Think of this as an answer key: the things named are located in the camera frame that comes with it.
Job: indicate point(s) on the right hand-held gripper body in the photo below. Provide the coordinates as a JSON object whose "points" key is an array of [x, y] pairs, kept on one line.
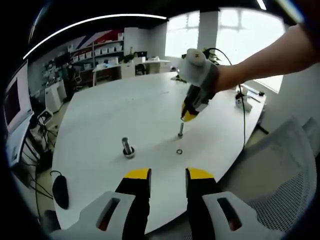
{"points": [[197, 72]]}

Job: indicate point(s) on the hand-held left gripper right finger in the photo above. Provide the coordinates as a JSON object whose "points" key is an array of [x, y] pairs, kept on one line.
{"points": [[212, 212]]}

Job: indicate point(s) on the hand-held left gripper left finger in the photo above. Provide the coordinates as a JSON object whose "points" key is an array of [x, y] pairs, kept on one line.
{"points": [[92, 225]]}

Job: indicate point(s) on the thin threaded stud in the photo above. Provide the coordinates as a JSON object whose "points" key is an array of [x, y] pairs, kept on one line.
{"points": [[180, 128]]}

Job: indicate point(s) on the metal washer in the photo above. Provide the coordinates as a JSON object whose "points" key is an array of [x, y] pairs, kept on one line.
{"points": [[177, 151]]}

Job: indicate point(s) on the thick threaded stud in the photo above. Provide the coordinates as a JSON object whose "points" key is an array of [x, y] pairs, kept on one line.
{"points": [[125, 143]]}

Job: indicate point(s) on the large green potted plant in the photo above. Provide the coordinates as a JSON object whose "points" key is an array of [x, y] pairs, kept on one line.
{"points": [[213, 56]]}

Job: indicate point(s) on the white handheld controller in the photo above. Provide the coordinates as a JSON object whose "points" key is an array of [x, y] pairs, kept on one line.
{"points": [[243, 102]]}

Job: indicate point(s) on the black computer mouse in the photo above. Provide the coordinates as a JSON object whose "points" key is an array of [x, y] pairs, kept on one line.
{"points": [[60, 192]]}

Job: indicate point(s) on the large window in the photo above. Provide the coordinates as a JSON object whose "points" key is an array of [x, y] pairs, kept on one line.
{"points": [[237, 42]]}

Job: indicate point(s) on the small black monitor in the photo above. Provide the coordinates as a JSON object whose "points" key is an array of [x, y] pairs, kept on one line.
{"points": [[142, 54]]}

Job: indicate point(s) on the white office desk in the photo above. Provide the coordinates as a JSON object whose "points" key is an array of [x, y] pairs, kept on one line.
{"points": [[130, 66]]}

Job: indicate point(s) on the small potted plant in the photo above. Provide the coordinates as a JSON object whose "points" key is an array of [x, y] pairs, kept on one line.
{"points": [[128, 58]]}

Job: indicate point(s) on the grey mesh office chair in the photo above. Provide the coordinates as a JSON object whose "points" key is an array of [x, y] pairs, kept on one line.
{"points": [[280, 155]]}

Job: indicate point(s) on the storage shelf with white bins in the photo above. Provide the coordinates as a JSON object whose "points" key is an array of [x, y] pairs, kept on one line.
{"points": [[100, 52]]}

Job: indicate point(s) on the ceiling light strip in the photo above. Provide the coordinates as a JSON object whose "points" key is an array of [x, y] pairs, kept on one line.
{"points": [[87, 22]]}

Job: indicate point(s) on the white floor appliance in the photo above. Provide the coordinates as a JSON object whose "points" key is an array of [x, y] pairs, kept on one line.
{"points": [[55, 97]]}

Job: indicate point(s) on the computer monitor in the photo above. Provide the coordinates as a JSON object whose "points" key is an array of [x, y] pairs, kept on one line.
{"points": [[15, 100]]}

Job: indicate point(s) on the white frame office chair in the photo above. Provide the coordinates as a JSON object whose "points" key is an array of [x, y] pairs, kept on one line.
{"points": [[45, 117]]}

